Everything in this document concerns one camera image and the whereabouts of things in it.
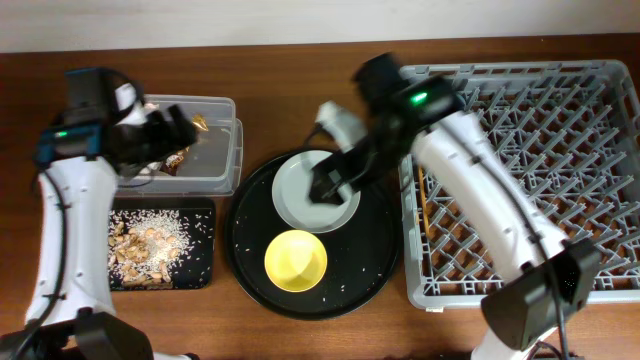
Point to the yellow bowl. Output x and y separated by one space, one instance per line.
295 261

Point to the black rectangular tray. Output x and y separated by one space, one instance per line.
200 250

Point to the grey plastic dishwasher rack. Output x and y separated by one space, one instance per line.
569 133

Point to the clear plastic waste bin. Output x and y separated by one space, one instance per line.
210 167

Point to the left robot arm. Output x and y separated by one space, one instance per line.
102 135

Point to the food scraps and rice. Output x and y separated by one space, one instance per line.
145 250

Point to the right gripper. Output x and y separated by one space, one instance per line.
345 166

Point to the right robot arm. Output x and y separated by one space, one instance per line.
547 277

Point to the wooden chopstick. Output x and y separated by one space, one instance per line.
423 199

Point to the pink plastic cup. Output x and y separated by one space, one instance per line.
346 192

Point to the grey round plate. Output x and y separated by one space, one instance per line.
290 189

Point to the round black serving tray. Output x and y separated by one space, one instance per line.
361 254

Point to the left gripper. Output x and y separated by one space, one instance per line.
163 133

